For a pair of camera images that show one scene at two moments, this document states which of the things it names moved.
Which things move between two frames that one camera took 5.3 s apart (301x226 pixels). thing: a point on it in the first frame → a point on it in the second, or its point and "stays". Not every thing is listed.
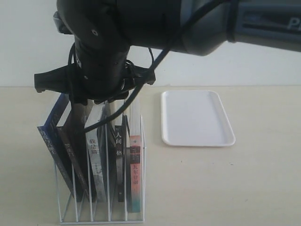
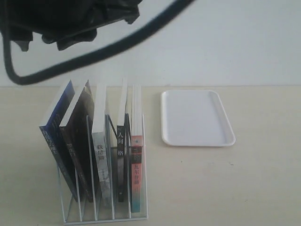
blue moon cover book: x=55 y=141 stays
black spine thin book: x=122 y=149 stays
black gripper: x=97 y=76 → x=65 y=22
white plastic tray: x=195 y=118 stays
